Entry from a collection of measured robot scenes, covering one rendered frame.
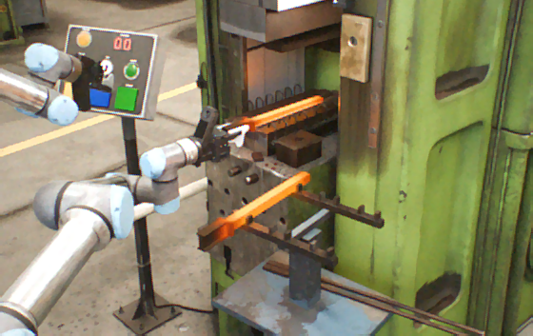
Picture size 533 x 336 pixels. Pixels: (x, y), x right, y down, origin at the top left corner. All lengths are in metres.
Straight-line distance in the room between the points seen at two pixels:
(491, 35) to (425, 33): 0.35
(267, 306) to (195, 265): 1.41
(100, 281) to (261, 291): 1.43
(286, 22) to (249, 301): 0.79
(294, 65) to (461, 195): 0.72
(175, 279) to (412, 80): 1.69
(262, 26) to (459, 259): 1.05
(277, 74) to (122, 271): 1.31
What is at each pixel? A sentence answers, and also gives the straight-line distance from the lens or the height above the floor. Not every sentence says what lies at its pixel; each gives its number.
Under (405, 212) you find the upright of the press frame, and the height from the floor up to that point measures 0.82.
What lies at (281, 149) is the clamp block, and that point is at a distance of 1.99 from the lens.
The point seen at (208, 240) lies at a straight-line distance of 1.60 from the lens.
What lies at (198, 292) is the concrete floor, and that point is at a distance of 3.02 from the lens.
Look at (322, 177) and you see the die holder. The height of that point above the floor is 0.86.
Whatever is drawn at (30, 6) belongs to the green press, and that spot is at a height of 0.24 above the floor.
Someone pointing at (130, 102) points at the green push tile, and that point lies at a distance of 2.29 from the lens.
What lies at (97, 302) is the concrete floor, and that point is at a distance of 3.06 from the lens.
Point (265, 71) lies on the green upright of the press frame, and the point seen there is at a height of 1.07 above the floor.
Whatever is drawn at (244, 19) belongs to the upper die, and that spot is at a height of 1.32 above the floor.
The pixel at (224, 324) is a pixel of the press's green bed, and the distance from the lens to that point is 2.52.
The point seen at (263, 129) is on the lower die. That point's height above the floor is 0.99.
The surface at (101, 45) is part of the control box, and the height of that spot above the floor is 1.15.
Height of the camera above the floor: 1.79
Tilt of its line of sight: 25 degrees down
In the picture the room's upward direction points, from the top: 1 degrees counter-clockwise
